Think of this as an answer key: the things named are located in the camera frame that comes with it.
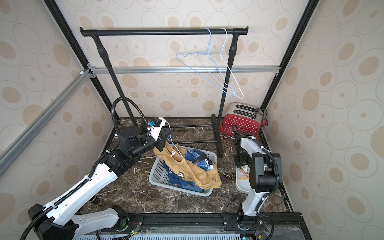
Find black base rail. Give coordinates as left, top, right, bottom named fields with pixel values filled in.
left=68, top=212, right=313, bottom=240

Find tan yellow t-shirt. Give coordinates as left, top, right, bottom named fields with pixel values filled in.
left=153, top=141, right=223, bottom=190

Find red toaster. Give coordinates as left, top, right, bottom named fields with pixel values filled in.
left=220, top=103, right=268, bottom=138

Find dark blue t-shirt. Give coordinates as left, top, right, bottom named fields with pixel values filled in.
left=163, top=148, right=215, bottom=193

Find white plastic basket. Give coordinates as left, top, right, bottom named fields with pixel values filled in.
left=149, top=144, right=222, bottom=197

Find white wire hanger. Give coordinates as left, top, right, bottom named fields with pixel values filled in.
left=205, top=28, right=244, bottom=100

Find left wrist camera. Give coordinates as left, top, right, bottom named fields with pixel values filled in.
left=149, top=117, right=166, bottom=141

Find black clothes rack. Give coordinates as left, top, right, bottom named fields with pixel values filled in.
left=80, top=27, right=249, bottom=158

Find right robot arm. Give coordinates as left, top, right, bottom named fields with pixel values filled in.
left=232, top=125, right=282, bottom=217

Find white plastic bin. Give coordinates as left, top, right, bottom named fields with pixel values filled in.
left=236, top=168, right=251, bottom=194

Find dark bottle black cap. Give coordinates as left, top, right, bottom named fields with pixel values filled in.
left=89, top=196, right=101, bottom=205

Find light blue hanger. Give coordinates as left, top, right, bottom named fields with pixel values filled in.
left=176, top=29, right=236, bottom=89
left=164, top=119, right=185, bottom=160

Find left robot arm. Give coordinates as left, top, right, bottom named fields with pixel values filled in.
left=21, top=97, right=172, bottom=240

